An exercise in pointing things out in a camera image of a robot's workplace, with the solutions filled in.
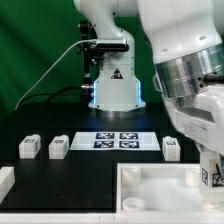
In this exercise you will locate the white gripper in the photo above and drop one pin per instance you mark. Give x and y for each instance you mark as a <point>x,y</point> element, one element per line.
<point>203,122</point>

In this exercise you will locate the white square tabletop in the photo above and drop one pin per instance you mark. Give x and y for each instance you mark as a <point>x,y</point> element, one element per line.
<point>144,187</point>

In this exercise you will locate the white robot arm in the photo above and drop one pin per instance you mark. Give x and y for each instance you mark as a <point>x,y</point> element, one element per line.
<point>186,47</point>

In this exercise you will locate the white tag sheet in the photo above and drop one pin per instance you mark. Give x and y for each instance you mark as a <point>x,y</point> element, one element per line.
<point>130,141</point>

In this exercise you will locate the white obstacle block left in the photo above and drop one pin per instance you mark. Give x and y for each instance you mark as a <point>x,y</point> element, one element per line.
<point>7,180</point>

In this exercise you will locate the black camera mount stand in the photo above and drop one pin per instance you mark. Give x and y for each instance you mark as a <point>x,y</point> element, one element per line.
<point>88,50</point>

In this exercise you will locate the white front rail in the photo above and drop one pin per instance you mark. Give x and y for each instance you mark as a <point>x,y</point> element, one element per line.
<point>166,218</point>

